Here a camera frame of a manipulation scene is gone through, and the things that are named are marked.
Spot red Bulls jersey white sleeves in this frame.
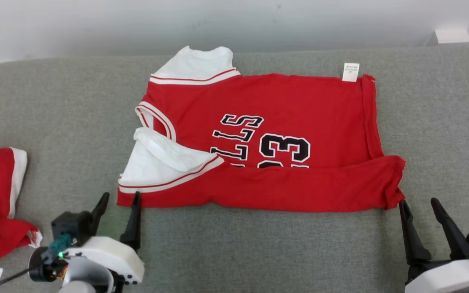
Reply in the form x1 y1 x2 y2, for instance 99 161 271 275
116 46 406 213

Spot grey fabric sofa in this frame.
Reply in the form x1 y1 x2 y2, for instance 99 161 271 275
0 46 469 293

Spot thin black cable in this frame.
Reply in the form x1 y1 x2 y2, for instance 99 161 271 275
0 267 31 289

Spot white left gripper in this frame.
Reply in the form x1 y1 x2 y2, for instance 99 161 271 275
64 191 145 285

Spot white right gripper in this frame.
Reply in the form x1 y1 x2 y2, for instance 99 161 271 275
399 198 469 293

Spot white wall box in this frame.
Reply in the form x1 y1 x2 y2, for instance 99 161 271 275
426 28 469 46

